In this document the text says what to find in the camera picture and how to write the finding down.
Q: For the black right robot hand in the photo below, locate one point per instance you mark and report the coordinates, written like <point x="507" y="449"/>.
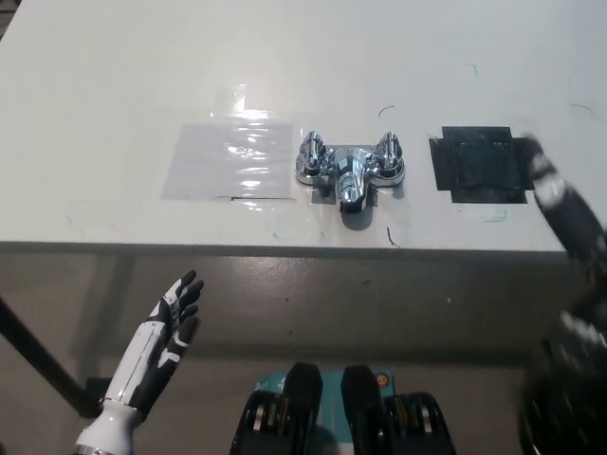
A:
<point x="569" y="223"/>

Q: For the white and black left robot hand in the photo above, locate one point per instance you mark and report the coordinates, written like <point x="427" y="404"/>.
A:
<point x="152" y="351"/>

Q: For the chrome faucet body with spout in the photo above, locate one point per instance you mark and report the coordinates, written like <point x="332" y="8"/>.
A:
<point x="350" y="182"/>

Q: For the black tape patch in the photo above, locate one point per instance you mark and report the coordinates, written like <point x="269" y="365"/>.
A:
<point x="479" y="163"/>

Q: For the black table leg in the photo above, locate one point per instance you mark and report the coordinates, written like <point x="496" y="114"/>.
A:
<point x="42" y="355"/>

